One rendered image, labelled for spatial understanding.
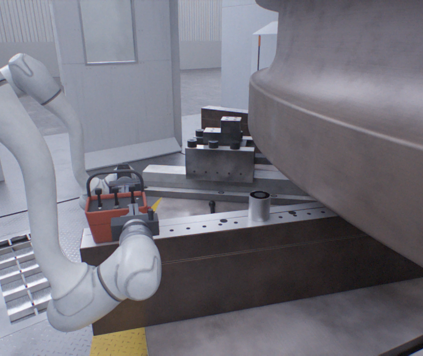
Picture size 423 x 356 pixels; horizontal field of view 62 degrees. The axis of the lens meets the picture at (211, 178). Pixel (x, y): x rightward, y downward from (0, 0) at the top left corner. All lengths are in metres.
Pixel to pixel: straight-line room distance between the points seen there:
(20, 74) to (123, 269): 0.93
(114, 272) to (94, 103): 3.32
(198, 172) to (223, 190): 0.23
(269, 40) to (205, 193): 3.15
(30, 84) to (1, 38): 12.77
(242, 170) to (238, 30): 4.17
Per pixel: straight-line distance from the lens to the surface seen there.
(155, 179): 2.48
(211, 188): 2.41
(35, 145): 0.77
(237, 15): 6.22
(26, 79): 1.51
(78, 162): 1.63
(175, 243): 1.26
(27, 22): 14.42
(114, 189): 1.23
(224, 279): 1.40
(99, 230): 1.23
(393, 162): 0.91
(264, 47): 5.17
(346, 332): 1.51
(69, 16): 3.97
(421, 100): 1.01
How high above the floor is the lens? 1.33
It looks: 22 degrees down
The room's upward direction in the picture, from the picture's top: straight up
